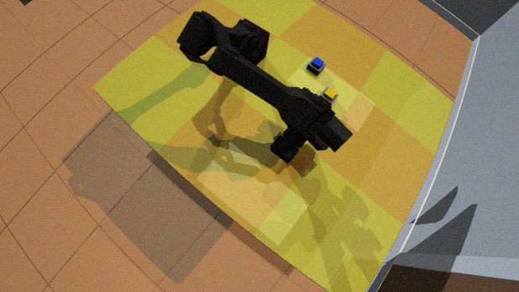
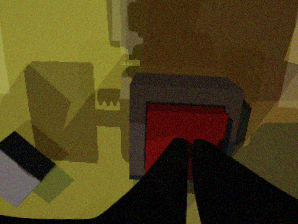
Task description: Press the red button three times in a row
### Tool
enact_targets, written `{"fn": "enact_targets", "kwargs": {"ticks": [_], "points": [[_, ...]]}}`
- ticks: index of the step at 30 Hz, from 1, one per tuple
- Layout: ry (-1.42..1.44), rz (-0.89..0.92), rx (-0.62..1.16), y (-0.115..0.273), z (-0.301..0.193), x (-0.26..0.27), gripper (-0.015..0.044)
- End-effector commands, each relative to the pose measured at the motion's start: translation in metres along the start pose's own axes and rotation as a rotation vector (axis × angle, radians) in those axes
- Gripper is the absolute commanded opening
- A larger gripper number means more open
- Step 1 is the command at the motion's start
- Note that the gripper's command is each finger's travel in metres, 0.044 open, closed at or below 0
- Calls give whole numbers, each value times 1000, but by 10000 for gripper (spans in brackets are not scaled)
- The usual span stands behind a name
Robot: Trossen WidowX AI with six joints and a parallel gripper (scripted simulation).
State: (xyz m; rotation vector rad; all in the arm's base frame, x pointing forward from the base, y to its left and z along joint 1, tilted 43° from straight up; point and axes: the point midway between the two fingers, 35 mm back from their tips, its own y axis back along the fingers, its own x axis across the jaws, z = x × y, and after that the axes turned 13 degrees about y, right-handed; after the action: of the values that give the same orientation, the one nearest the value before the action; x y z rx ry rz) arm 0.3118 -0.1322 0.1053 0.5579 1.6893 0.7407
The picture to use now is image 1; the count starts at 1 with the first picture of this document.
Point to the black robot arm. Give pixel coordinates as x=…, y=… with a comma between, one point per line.
x=302, y=111

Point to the yellow button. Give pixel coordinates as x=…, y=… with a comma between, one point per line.
x=329, y=95

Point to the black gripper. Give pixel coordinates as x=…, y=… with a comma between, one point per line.
x=284, y=147

